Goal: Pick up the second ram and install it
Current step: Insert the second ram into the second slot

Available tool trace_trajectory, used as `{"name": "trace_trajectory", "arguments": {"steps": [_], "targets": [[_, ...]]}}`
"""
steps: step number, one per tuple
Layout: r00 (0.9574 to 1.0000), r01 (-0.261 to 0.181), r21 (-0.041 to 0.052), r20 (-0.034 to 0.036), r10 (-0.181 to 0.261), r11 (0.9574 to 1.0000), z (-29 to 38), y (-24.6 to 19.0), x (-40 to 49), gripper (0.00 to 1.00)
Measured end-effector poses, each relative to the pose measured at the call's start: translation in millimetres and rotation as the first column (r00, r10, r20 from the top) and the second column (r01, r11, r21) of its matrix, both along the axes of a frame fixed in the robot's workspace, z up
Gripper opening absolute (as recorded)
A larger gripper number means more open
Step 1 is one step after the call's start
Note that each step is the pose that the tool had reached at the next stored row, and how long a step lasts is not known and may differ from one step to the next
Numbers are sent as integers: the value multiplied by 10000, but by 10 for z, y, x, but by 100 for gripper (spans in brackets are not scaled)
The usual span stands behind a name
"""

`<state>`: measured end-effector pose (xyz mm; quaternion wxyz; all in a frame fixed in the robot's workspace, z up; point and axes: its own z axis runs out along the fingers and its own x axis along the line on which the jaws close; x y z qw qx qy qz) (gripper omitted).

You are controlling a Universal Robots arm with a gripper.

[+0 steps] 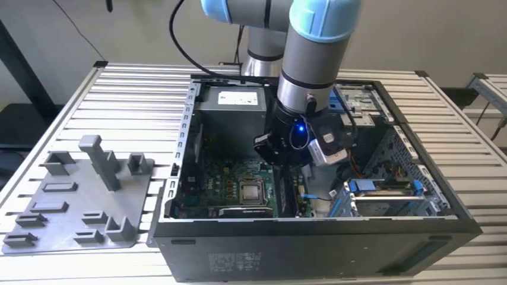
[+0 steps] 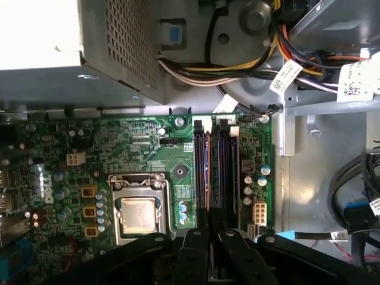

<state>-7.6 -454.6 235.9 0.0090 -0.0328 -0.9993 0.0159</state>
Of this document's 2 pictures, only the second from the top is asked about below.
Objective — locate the silver CPU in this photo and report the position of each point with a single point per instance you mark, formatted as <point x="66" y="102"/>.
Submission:
<point x="138" y="215"/>

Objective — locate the white four-pin board connector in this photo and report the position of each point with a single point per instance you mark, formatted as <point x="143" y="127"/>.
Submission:
<point x="76" y="158"/>

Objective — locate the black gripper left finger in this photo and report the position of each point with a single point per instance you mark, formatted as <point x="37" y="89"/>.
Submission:
<point x="193" y="258"/>

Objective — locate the blue case latch button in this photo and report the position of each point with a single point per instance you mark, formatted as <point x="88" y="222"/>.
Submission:
<point x="175" y="35"/>

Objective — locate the RAM stick with black chips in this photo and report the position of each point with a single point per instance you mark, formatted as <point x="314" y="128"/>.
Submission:
<point x="213" y="172"/>

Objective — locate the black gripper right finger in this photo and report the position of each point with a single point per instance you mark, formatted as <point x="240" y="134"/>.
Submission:
<point x="237" y="261"/>

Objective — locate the white eight-pin board connector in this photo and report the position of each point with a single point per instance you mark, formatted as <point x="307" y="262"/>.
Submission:
<point x="260" y="212"/>

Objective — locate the CPU socket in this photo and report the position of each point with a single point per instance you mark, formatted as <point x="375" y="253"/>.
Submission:
<point x="116" y="213"/>

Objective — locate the green motherboard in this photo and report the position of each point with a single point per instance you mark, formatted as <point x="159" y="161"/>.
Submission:
<point x="142" y="148"/>

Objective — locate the grey power supply unit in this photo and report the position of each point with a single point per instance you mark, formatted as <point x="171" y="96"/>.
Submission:
<point x="124" y="44"/>

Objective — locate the blue VGA port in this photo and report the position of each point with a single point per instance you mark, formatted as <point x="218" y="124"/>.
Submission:
<point x="16" y="255"/>

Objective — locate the grey metal drive cage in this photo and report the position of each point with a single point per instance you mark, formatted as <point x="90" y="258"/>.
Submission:
<point x="332" y="32"/>

